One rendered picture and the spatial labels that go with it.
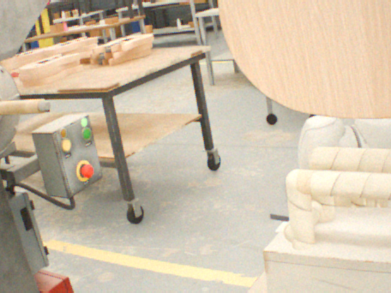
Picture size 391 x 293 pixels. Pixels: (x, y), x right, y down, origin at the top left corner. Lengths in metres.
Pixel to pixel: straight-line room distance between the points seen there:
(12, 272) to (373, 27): 1.33
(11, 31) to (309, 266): 0.71
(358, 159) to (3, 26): 0.70
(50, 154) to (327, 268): 1.02
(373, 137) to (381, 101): 1.05
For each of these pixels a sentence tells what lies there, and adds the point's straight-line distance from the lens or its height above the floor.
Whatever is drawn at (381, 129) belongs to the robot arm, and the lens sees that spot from 1.72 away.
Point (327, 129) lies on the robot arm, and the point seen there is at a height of 0.95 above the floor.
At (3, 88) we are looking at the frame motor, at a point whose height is 1.28.
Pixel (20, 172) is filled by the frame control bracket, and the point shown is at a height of 1.03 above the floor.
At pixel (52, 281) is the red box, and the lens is 1.85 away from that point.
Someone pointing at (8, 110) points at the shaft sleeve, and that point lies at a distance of 1.33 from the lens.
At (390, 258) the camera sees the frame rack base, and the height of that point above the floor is 1.10.
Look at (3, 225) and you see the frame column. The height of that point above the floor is 0.88.
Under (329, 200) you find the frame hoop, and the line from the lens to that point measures 0.82.
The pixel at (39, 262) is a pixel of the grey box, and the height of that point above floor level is 0.69.
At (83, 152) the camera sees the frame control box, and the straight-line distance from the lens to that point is 1.64.
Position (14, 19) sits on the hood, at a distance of 1.12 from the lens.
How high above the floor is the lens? 1.48
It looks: 18 degrees down
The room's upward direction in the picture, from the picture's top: 10 degrees counter-clockwise
